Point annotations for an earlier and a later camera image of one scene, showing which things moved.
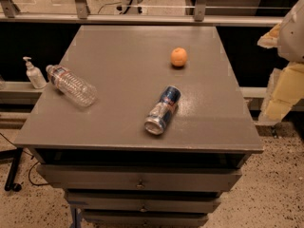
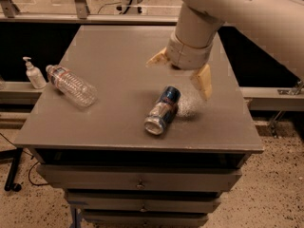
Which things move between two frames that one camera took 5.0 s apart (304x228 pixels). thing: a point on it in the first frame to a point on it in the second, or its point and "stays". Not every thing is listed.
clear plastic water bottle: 72,86 stays
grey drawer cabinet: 109,167 stays
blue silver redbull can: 159,115 stays
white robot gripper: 293,35 to 186,55
